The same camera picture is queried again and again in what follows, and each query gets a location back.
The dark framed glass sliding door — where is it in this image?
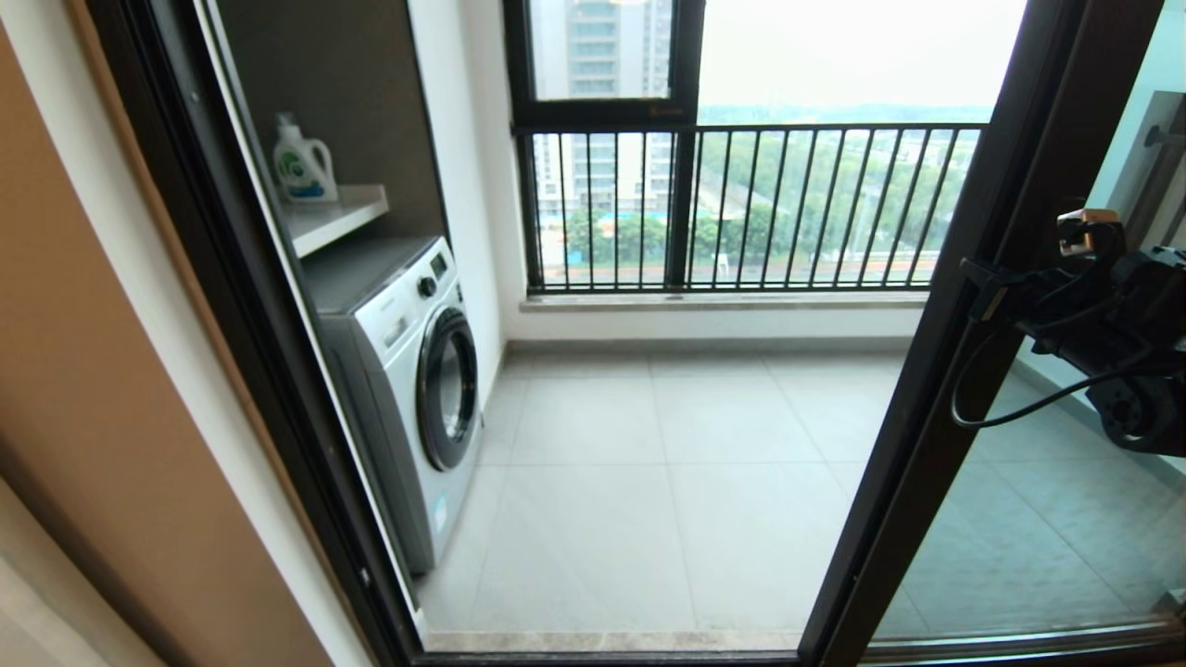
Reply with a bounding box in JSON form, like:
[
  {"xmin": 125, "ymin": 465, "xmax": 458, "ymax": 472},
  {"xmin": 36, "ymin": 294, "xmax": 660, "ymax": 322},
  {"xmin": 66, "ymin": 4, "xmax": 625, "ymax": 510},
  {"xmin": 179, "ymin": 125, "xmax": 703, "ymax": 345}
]
[{"xmin": 799, "ymin": 0, "xmax": 1186, "ymax": 667}]

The grey stone window sill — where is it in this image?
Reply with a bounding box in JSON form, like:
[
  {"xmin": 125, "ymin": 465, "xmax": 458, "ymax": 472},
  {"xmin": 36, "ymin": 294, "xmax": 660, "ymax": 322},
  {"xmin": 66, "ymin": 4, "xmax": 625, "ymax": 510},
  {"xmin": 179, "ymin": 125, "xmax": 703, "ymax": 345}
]
[{"xmin": 519, "ymin": 290, "xmax": 927, "ymax": 316}]

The white front-load washing machine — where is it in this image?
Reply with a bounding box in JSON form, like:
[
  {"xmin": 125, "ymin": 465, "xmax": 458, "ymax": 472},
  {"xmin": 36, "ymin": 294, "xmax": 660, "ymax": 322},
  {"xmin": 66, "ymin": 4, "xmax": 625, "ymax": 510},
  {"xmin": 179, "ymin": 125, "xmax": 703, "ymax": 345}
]
[{"xmin": 301, "ymin": 236, "xmax": 483, "ymax": 577}]

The dark brown cabinet niche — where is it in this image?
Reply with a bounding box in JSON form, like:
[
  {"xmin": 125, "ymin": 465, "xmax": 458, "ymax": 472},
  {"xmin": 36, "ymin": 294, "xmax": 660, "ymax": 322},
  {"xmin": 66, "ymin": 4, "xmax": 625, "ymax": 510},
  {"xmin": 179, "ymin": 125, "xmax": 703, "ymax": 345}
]
[{"xmin": 215, "ymin": 0, "xmax": 450, "ymax": 244}]

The white laundry detergent bottle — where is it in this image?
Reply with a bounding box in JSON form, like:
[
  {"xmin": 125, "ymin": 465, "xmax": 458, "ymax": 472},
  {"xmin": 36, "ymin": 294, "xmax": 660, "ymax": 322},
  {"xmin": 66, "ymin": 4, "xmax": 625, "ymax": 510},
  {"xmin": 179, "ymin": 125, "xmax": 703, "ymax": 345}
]
[{"xmin": 272, "ymin": 114, "xmax": 339, "ymax": 205}]

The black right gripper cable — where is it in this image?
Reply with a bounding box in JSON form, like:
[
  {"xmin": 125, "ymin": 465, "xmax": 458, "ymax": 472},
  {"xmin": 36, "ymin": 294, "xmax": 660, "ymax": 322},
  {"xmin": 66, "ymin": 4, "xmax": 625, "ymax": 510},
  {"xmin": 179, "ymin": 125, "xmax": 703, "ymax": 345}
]
[{"xmin": 950, "ymin": 324, "xmax": 1154, "ymax": 429}]

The dark balcony window frame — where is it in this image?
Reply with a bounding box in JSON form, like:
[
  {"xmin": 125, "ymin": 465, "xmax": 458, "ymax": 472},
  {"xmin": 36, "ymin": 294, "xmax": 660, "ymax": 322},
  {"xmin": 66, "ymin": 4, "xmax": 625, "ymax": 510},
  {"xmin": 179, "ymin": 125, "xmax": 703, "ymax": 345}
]
[{"xmin": 503, "ymin": 0, "xmax": 703, "ymax": 296}]

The white wall shelf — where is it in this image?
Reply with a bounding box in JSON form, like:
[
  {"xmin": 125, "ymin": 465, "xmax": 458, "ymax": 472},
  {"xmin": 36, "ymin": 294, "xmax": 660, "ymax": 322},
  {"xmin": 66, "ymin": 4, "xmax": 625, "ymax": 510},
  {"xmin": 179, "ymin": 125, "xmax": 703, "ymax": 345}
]
[{"xmin": 283, "ymin": 185, "xmax": 390, "ymax": 260}]

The dark outer door frame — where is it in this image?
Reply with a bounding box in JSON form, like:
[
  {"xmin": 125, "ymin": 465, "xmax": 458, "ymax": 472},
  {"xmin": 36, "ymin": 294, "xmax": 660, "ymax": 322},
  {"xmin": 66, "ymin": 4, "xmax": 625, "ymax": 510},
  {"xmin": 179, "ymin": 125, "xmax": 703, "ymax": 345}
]
[{"xmin": 88, "ymin": 0, "xmax": 807, "ymax": 667}]

